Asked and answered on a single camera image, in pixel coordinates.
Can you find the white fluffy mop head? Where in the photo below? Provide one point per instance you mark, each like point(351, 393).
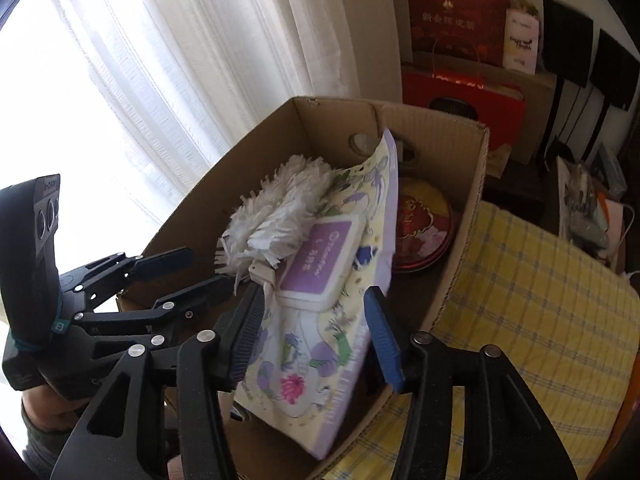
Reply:
point(280, 200)

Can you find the blue white small carton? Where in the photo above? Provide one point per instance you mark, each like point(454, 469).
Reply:
point(615, 165)

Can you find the gold wrapped package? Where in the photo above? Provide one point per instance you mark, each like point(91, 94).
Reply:
point(522, 5)

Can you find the black speaker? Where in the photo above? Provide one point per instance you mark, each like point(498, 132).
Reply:
point(615, 70)
point(567, 40)

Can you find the cluttered cardboard box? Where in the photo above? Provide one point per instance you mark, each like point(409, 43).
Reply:
point(565, 210)

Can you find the pink paper sheet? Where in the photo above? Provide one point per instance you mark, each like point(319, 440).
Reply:
point(612, 215)

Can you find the red gift bag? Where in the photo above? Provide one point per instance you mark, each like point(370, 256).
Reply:
point(455, 15)

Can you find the clear bag of dark items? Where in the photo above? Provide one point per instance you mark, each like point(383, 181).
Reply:
point(582, 185)

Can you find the large closed cardboard box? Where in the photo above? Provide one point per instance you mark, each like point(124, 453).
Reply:
point(540, 110)

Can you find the purple wet wipes pack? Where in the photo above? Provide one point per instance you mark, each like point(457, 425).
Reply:
point(330, 270)

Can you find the black speaker stand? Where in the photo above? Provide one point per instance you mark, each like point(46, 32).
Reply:
point(552, 115)
point(597, 125)

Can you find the red chocolate gift box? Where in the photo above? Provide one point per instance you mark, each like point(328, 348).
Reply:
point(475, 95)

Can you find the person's left forearm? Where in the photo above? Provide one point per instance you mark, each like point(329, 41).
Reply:
point(45, 435)

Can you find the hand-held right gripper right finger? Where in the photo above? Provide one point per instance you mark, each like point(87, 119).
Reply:
point(382, 340)

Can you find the white sheer curtain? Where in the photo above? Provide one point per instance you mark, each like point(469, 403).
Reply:
point(175, 85)

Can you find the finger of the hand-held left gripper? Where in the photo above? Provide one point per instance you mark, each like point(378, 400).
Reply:
point(170, 260)
point(210, 292)

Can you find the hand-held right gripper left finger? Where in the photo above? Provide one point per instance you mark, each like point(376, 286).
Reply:
point(247, 330)

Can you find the red gold round tin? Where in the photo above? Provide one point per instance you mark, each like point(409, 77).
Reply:
point(425, 225)

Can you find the white tissue roll pack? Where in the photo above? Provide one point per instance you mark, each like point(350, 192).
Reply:
point(522, 40)

